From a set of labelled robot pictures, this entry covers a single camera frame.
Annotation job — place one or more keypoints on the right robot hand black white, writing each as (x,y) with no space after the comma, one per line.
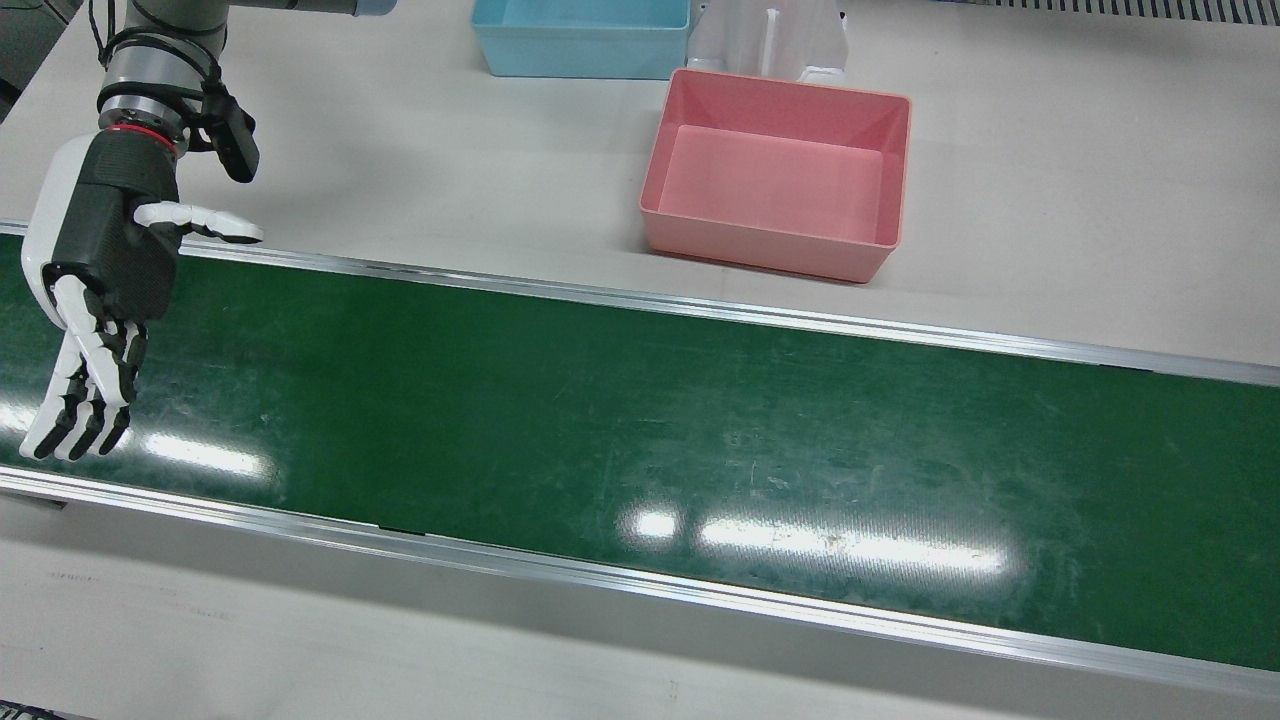
(110,230)

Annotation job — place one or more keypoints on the pink plastic box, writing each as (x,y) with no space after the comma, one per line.
(770,180)

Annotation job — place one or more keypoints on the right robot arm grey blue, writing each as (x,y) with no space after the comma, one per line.
(150,65)

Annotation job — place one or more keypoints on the green belt conveyor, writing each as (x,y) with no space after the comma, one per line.
(640,420)

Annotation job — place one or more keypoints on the light blue plastic box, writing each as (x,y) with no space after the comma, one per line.
(520,55)

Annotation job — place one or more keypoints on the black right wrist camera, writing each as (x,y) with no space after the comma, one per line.
(235,140)

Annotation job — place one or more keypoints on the white pedestal stand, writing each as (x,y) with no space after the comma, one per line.
(800,40)

